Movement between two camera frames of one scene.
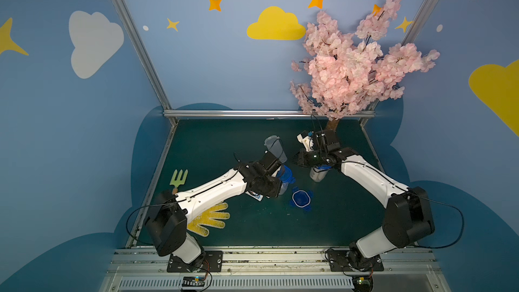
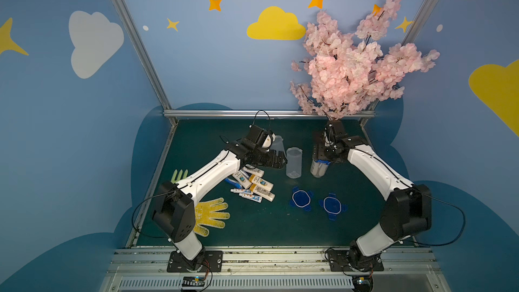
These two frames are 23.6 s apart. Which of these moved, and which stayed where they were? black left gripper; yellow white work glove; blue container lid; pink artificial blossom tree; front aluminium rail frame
Moved: black left gripper
Stayed: yellow white work glove; front aluminium rail frame; pink artificial blossom tree; blue container lid
